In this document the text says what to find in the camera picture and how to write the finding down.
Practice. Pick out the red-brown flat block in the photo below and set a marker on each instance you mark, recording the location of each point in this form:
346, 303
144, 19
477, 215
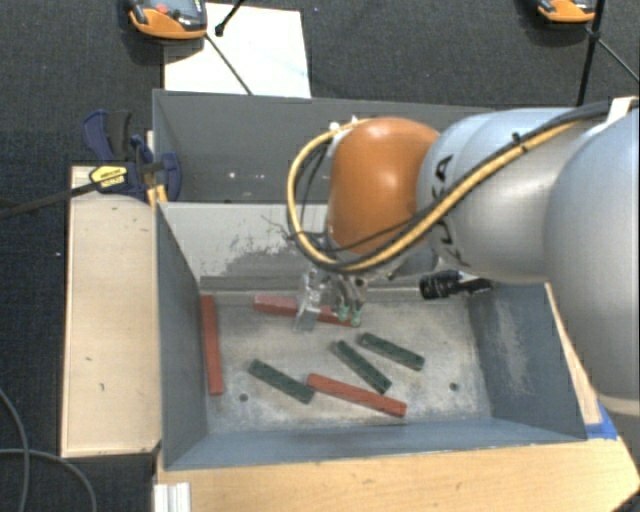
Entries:
355, 395
212, 345
275, 305

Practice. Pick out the grey metal bin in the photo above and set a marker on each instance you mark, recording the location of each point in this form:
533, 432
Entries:
300, 430

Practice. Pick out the dark green flat block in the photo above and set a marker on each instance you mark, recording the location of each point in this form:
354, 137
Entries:
361, 367
280, 381
392, 351

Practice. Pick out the pale wood board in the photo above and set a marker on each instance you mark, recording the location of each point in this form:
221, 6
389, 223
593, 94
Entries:
110, 325

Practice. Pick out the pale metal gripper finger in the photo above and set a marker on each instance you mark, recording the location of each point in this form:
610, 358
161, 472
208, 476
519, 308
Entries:
306, 321
310, 290

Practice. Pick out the black cylinder on white bracket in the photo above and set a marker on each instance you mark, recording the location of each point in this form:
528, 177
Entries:
440, 286

